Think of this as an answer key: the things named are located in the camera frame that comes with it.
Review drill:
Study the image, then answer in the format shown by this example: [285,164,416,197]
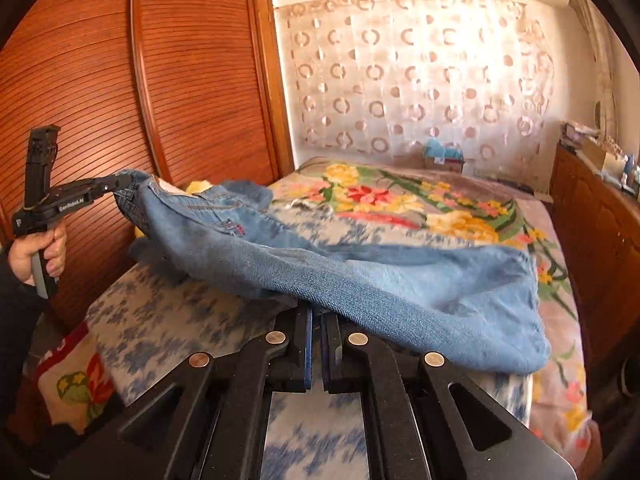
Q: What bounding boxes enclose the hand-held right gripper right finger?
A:
[322,312,576,480]

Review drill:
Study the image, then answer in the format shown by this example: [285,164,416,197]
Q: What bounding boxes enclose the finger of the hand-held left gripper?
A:
[92,171,151,200]

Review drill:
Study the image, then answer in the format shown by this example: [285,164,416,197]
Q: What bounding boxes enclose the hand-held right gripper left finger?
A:
[52,307,315,480]

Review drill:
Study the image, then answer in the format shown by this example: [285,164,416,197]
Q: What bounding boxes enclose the blue denim pants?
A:
[114,169,552,375]

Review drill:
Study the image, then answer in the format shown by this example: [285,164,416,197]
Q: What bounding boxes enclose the person's left forearm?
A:
[0,249,50,366]

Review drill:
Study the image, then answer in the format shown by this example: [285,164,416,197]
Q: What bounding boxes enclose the person's left hand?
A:
[9,226,68,287]

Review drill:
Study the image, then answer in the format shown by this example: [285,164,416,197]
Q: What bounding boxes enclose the yellow plush toy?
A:
[131,179,210,240]

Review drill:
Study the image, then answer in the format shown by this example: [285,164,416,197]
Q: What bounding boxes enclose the brown wooden wardrobe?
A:
[0,0,296,331]

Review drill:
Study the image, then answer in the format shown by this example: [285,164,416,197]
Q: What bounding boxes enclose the bed with floral sheets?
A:
[35,156,601,461]

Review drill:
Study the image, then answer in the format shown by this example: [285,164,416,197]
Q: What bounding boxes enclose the cardboard box with blue items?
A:
[424,139,466,171]

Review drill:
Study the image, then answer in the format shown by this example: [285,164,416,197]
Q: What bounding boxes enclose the brown wooden sideboard cabinet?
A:
[549,139,640,411]

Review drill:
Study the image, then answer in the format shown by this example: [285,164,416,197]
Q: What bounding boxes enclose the sheer circle-patterned curtain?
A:
[274,0,557,177]

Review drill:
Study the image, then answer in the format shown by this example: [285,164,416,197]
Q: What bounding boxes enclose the open cardboard box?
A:
[581,136,609,169]

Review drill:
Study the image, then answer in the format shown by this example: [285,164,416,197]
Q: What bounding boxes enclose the white bundled window curtain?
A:
[570,0,617,137]

